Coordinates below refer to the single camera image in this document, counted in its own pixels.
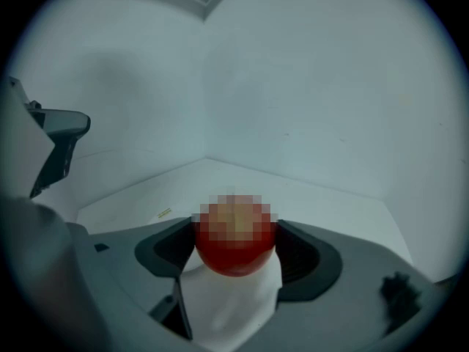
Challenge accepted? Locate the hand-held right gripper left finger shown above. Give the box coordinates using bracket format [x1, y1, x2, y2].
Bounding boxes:
[67, 216, 196, 341]

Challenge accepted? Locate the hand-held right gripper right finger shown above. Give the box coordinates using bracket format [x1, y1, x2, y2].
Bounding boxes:
[273, 218, 440, 340]

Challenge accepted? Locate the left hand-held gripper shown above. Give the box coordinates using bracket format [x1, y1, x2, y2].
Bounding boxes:
[2, 75, 92, 199]

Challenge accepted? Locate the red apple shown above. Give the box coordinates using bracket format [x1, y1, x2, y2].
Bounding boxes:
[193, 194, 278, 279]

